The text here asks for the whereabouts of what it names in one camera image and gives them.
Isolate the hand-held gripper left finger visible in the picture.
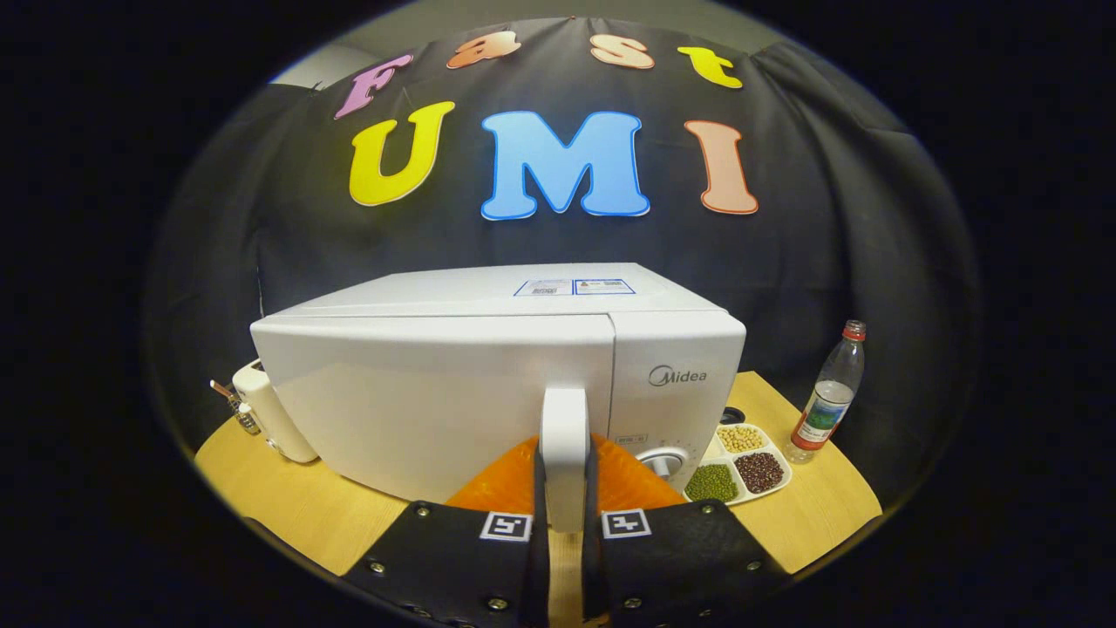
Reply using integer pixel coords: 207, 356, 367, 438
340, 434, 552, 628

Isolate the divided white bean dish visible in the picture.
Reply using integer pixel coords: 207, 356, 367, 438
683, 406, 793, 507

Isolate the wire mesh utensil holder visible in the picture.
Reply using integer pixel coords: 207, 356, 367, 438
209, 379, 262, 436

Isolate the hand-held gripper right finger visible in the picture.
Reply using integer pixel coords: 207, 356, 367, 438
582, 433, 794, 628

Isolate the clear plastic water bottle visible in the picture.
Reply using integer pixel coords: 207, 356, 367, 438
785, 319, 868, 464

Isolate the white pop-up toaster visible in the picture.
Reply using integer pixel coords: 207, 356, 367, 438
232, 359, 319, 464

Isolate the white toaster oven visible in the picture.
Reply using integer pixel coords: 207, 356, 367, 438
250, 263, 747, 535

